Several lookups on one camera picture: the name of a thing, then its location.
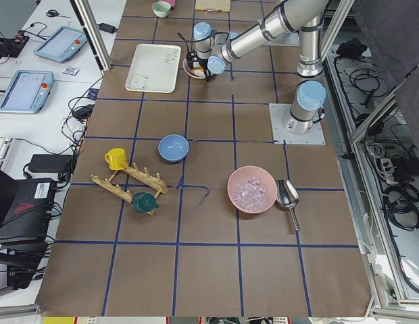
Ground pink cup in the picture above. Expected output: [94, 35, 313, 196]
[166, 0, 176, 7]

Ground light green bowl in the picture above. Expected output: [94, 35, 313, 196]
[152, 1, 172, 18]

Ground black controller box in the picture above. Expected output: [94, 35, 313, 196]
[0, 170, 56, 244]

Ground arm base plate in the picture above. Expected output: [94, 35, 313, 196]
[269, 103, 326, 145]

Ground pink bowl with ice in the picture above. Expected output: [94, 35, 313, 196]
[227, 165, 277, 213]

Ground wooden cutting board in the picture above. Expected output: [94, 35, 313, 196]
[195, 0, 231, 12]

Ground far teach pendant tablet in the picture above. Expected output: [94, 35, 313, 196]
[34, 26, 87, 62]

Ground teach pendant tablet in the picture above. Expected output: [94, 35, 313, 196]
[34, 26, 87, 62]
[0, 70, 54, 114]

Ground white bear tray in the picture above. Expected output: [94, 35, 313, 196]
[125, 44, 181, 93]

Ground yellow cup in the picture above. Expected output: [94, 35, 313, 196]
[104, 148, 128, 171]

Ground black scissors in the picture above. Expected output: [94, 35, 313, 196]
[45, 9, 70, 18]

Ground bread slice with crust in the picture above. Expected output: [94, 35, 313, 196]
[190, 67, 205, 78]

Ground near teach pendant tablet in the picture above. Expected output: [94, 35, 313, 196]
[0, 70, 54, 114]

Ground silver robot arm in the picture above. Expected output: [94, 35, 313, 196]
[186, 0, 328, 136]

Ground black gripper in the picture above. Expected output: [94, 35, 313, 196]
[185, 49, 212, 82]

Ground dark green cup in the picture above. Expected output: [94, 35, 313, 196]
[131, 192, 159, 214]

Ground blue bowl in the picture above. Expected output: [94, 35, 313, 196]
[158, 134, 189, 163]

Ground metal scoop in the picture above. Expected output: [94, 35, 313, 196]
[276, 179, 301, 232]

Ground black power adapter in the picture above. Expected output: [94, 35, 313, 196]
[28, 154, 72, 173]

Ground white round plate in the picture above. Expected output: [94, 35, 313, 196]
[182, 59, 212, 81]

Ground wooden dish rack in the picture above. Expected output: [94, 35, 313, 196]
[90, 161, 169, 216]

